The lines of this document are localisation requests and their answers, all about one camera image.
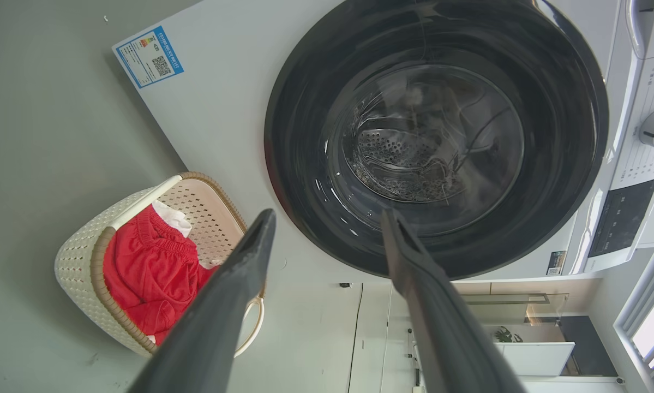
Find cream perforated laundry basket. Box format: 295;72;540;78
54;171;266;358

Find window with white frame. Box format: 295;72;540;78
613;247;654;393

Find black washing machine display panel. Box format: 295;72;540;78
587;178;654;258

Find black round washing machine door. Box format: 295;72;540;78
264;0;610;280

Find white garment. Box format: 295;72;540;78
151;199;224;269

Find white detergent drawer handle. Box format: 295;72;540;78
626;0;654;59

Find small dark QR sticker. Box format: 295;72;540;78
545;251;567;276

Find red garment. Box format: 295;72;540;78
103;204;219;346

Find white washing machine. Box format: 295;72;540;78
112;0;654;283

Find blue energy label sticker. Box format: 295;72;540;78
112;26;184;90

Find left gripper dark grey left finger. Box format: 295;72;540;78
128;209;277;393

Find green potted plant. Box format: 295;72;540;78
493;326;524;343

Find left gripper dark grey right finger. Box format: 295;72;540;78
381;209;527;393

